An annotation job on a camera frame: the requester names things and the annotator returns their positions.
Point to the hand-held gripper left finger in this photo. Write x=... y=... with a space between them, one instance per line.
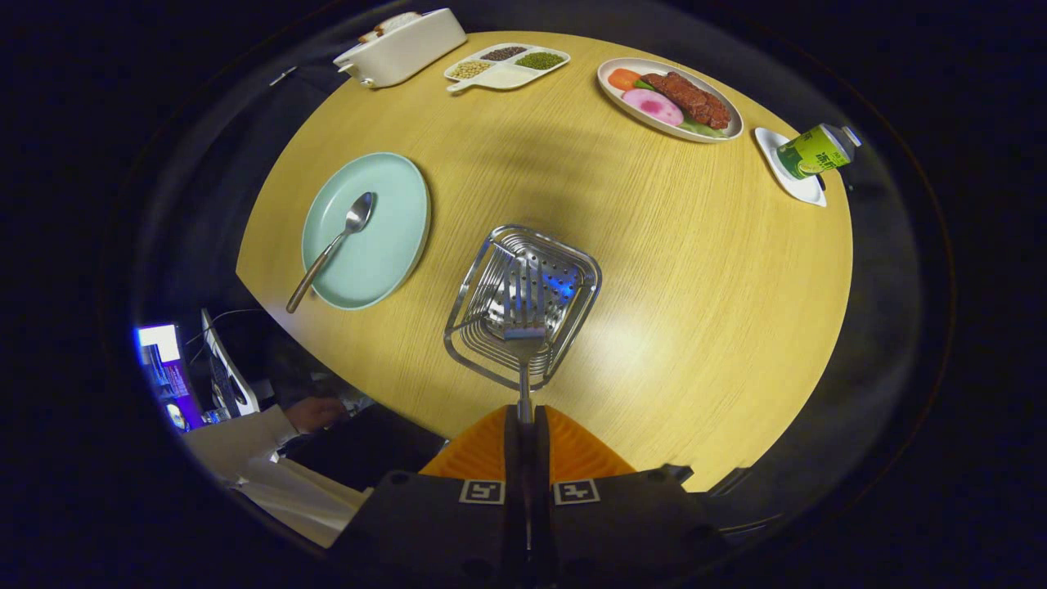
x=442 y=523

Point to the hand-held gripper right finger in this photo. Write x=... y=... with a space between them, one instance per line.
x=613 y=523

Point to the metal fork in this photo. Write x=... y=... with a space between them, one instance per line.
x=523 y=327

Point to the metal spoon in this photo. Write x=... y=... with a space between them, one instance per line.
x=356 y=214

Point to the light green plate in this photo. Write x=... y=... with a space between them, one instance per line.
x=384 y=237

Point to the computer monitor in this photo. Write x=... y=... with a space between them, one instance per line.
x=168 y=376

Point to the small white saucer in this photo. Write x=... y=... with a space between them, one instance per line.
x=797 y=188

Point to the green label drink bottle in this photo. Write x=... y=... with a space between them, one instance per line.
x=814 y=151

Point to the white plate of food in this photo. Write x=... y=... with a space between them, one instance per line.
x=671 y=102

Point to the white compartment tray with beans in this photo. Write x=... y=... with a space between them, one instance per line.
x=507 y=75

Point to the white toaster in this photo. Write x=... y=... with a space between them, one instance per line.
x=409 y=51

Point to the silver clip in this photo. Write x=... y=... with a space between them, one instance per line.
x=283 y=76

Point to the toast bread slices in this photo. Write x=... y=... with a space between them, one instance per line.
x=393 y=23

